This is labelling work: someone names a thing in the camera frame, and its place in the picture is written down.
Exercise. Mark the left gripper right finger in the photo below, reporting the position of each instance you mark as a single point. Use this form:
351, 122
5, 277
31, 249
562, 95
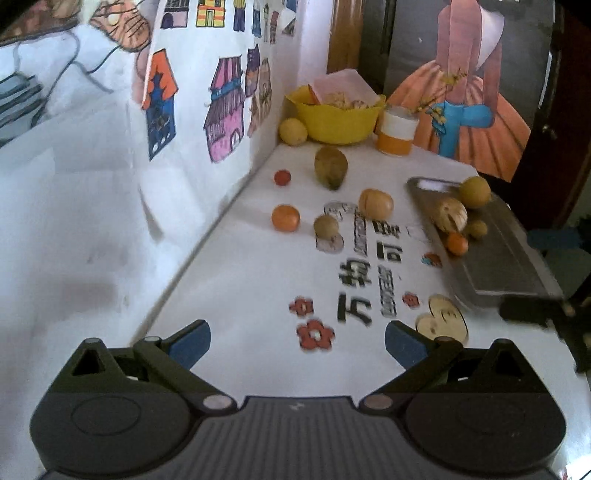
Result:
425, 362

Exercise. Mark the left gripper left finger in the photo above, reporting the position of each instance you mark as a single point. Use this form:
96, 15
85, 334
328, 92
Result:
169, 361

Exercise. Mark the small orange tangerine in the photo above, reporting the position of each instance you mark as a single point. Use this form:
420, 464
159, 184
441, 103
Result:
457, 244
285, 218

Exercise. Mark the small brown kiwi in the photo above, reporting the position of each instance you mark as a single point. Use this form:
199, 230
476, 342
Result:
477, 229
326, 227

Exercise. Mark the round orange fruit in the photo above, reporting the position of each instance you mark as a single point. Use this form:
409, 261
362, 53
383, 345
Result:
376, 205

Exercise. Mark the large yellow lemon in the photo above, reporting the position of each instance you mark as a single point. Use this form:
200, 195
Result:
475, 192

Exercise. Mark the brown green pear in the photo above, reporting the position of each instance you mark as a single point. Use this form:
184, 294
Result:
331, 167

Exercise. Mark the silver metal tray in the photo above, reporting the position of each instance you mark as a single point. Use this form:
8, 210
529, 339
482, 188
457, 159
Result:
499, 265

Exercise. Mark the small red cherry tomato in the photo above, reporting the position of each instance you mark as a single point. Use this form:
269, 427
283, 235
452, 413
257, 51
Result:
282, 177

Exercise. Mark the white orange cup vase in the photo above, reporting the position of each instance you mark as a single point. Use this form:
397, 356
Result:
397, 129

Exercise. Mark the yellow plastic bowl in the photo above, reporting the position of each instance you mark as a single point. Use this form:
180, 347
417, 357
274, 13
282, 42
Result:
329, 124

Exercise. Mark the small yellow lemon by bowl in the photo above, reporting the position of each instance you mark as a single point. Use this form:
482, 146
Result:
293, 132

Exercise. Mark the orange dress painting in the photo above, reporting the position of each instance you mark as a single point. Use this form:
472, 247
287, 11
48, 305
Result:
457, 96

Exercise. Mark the snacks in yellow bowl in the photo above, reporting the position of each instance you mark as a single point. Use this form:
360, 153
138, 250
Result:
341, 101

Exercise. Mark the pink paper in bowl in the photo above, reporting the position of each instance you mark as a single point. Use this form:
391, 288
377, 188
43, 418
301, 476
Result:
348, 81

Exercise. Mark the houses drawing paper sheet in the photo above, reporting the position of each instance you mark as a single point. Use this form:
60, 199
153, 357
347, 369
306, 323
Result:
215, 77

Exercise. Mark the cartoon characters poster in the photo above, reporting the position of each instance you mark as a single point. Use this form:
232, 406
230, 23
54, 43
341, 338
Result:
59, 55

